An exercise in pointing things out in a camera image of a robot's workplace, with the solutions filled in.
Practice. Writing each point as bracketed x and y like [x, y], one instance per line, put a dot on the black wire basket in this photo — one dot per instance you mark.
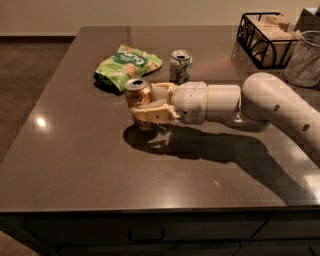
[243, 36]

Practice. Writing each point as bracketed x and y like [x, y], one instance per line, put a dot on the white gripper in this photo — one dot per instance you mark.
[190, 100]

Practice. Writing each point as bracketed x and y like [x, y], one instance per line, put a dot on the clear glass cup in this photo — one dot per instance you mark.
[303, 69]

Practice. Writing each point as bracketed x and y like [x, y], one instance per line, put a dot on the green snack bag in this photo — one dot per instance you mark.
[125, 64]

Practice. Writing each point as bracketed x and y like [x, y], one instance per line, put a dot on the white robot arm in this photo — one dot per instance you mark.
[261, 100]

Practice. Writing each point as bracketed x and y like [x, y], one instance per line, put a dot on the white green soda can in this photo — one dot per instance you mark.
[180, 66]

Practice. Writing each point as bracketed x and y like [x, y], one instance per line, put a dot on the orange soda can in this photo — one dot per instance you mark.
[138, 91]

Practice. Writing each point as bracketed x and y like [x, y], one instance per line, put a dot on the napkins in basket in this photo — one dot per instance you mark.
[272, 41]

